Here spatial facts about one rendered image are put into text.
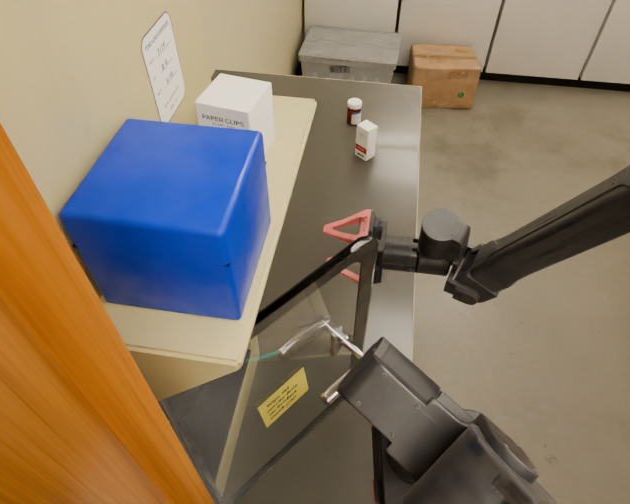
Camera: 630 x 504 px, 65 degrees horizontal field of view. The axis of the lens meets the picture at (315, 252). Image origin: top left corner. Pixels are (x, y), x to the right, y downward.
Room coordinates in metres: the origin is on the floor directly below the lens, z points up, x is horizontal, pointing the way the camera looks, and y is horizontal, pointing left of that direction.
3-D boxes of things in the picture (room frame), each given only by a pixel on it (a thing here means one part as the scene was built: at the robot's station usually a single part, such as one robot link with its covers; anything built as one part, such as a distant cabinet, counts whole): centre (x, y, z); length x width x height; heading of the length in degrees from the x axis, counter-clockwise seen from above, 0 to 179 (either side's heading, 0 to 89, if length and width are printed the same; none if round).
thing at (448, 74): (2.95, -0.82, 0.14); 0.41 x 0.33 x 0.29; 87
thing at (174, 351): (0.32, 0.08, 1.46); 0.32 x 0.11 x 0.10; 171
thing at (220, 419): (0.29, 0.04, 1.19); 0.30 x 0.01 x 0.40; 133
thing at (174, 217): (0.24, 0.09, 1.56); 0.10 x 0.10 x 0.09; 81
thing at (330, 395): (0.31, -0.03, 1.20); 0.10 x 0.05 x 0.03; 133
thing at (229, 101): (0.38, 0.07, 1.54); 0.05 x 0.05 x 0.06; 71
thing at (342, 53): (3.02, -0.23, 0.17); 0.60 x 0.42 x 0.33; 79
